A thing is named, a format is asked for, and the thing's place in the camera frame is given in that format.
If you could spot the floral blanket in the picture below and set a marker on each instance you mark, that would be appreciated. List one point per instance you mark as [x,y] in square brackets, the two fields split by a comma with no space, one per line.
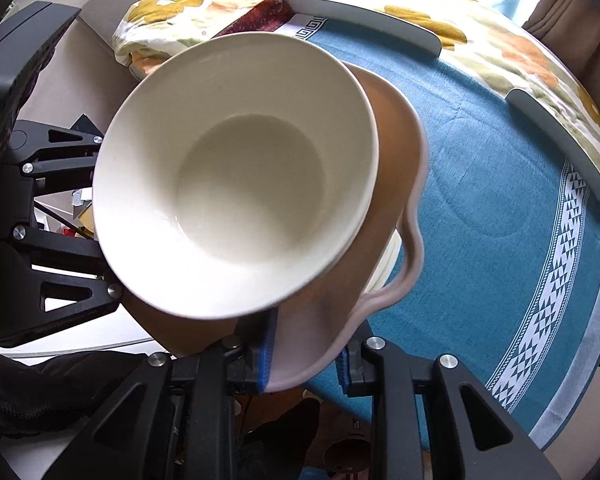
[429,15]

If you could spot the cream bowl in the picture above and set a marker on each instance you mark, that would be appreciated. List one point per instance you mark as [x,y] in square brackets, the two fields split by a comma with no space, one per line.
[388,260]

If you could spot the black garment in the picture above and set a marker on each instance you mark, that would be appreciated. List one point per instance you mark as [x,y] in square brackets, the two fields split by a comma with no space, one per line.
[55,390]

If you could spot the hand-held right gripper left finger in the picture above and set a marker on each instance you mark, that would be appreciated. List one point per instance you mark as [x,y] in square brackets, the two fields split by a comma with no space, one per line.
[266,355]

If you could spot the small white bowl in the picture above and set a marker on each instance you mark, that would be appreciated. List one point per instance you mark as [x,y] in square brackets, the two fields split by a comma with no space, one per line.
[205,135]

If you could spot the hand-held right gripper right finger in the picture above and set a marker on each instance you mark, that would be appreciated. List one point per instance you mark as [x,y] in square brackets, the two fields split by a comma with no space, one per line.
[344,370]

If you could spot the blue tablecloth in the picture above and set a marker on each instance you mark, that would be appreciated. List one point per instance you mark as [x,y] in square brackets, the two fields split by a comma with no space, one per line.
[479,185]

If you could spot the maroon patterned cloth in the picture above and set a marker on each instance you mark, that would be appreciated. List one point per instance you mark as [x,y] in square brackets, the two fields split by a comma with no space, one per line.
[260,17]

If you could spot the grey table edge rail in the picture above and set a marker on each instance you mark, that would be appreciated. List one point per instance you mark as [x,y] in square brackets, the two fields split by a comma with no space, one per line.
[369,17]
[564,135]

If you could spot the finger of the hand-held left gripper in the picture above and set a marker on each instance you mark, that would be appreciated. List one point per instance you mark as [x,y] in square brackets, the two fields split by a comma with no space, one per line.
[105,305]
[55,155]

